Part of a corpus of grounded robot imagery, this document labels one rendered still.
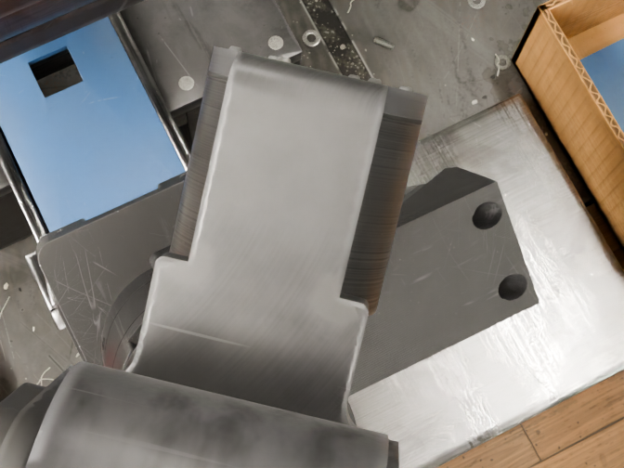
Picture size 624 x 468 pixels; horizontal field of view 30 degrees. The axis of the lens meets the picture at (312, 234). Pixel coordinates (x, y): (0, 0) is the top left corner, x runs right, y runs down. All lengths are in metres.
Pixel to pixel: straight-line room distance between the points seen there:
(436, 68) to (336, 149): 0.42
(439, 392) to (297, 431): 0.38
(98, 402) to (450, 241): 0.16
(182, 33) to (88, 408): 0.38
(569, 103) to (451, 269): 0.30
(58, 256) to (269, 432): 0.17
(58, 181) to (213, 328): 0.31
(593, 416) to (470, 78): 0.20
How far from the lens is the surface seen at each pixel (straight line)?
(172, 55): 0.59
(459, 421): 0.61
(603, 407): 0.65
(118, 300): 0.39
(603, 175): 0.65
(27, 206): 0.57
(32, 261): 0.56
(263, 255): 0.26
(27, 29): 0.45
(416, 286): 0.36
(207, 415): 0.23
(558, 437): 0.64
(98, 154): 0.57
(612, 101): 0.69
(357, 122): 0.26
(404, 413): 0.61
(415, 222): 0.35
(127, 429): 0.23
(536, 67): 0.66
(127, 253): 0.39
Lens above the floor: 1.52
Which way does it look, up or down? 75 degrees down
